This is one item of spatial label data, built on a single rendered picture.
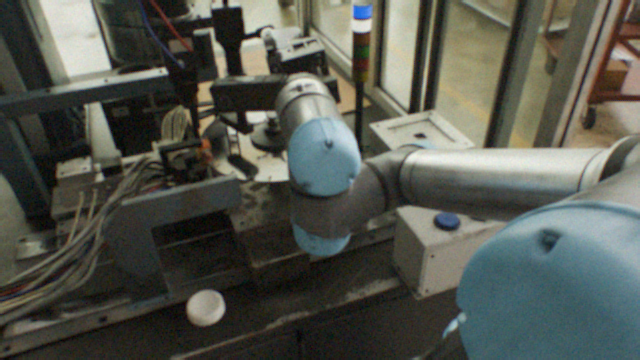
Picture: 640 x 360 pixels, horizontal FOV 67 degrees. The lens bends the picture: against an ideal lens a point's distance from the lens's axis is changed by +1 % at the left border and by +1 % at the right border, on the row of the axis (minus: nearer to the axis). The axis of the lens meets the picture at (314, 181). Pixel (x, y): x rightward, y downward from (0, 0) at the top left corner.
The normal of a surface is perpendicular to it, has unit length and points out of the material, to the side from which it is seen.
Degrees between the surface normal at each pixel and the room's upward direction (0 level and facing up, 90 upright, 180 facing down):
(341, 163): 90
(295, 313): 0
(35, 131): 90
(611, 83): 90
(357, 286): 0
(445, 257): 90
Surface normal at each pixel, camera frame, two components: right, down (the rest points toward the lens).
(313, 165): 0.22, 0.61
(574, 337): -0.84, 0.25
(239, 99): -0.26, 0.66
